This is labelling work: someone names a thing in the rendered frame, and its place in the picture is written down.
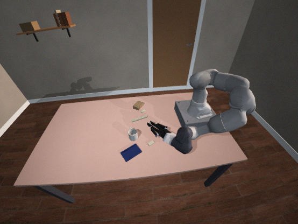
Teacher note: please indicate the dark blue rectangular pad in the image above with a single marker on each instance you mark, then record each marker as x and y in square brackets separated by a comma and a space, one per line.
[130, 152]

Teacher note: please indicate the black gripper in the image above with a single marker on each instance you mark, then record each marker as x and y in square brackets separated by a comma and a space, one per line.
[162, 130]

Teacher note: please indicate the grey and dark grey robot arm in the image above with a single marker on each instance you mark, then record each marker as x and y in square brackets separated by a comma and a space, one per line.
[241, 100]

